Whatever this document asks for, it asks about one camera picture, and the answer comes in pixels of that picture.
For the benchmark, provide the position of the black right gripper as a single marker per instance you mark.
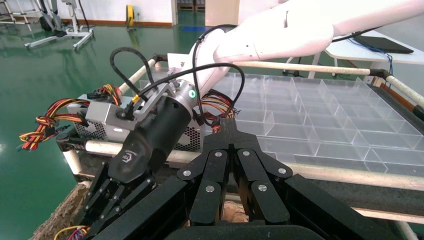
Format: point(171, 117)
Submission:
point(149, 145)

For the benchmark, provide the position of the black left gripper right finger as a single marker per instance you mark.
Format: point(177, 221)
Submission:
point(261, 188)

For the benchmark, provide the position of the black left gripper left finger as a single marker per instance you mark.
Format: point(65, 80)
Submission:
point(208, 185)

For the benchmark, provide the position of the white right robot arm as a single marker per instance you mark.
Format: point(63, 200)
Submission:
point(291, 33)

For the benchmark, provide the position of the white cart leg pipe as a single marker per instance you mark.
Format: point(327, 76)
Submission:
point(73, 164)

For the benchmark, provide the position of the clear plastic divider tray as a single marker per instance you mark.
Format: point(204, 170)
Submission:
point(331, 116)

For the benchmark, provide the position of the white padded cart pipe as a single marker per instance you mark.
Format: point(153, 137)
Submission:
point(298, 68)
point(407, 91)
point(139, 74)
point(364, 179)

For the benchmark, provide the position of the white table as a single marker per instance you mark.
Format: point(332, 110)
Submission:
point(351, 53)

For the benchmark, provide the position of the white wheeled stand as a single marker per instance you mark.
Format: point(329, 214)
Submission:
point(74, 20)

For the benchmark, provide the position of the yellow floor object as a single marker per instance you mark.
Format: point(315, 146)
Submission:
point(130, 15)

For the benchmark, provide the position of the black laptop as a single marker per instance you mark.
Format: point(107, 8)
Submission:
point(384, 44)

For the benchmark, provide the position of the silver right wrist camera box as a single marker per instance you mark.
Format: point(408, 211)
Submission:
point(149, 104)

